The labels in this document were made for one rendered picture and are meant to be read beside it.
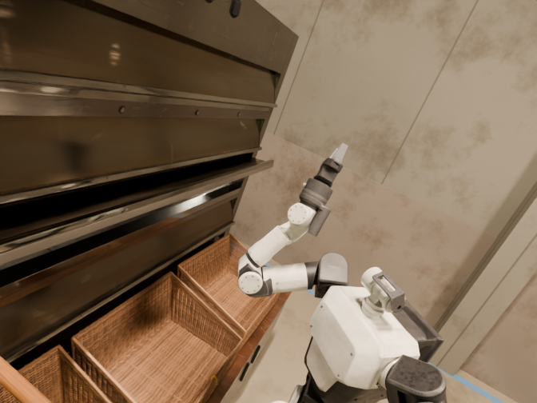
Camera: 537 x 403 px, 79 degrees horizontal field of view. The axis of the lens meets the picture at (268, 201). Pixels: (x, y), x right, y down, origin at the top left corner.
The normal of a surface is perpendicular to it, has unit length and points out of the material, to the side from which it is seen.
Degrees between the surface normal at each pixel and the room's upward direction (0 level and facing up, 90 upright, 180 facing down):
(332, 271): 33
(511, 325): 90
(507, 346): 90
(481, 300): 90
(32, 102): 90
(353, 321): 45
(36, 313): 70
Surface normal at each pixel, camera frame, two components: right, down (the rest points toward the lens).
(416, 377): -0.23, -0.94
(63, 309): 0.93, 0.11
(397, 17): -0.40, 0.21
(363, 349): -0.37, -0.35
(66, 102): 0.86, 0.44
